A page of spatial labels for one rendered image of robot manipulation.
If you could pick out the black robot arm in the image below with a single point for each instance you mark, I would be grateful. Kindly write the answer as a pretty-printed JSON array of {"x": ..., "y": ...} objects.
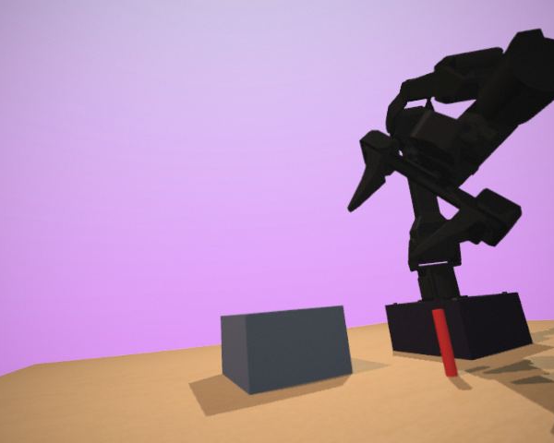
[{"x": 509, "y": 89}]

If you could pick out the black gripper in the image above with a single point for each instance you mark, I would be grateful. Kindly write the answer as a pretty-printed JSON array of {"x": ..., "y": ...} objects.
[{"x": 487, "y": 218}]

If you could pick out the red peg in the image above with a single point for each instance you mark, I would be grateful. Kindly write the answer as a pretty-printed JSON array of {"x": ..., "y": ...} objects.
[{"x": 445, "y": 343}]

